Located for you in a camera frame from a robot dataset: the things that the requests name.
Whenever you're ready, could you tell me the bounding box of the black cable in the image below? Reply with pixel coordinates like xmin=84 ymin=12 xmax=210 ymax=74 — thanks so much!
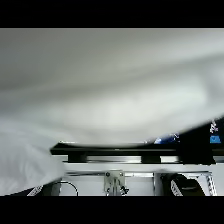
xmin=53 ymin=180 xmax=80 ymax=197

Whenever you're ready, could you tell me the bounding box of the white garment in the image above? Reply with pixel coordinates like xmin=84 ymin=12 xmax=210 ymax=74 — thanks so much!
xmin=0 ymin=28 xmax=224 ymax=197

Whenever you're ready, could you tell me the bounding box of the silver frame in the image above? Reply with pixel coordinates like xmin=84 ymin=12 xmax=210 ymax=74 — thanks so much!
xmin=61 ymin=155 xmax=218 ymax=197

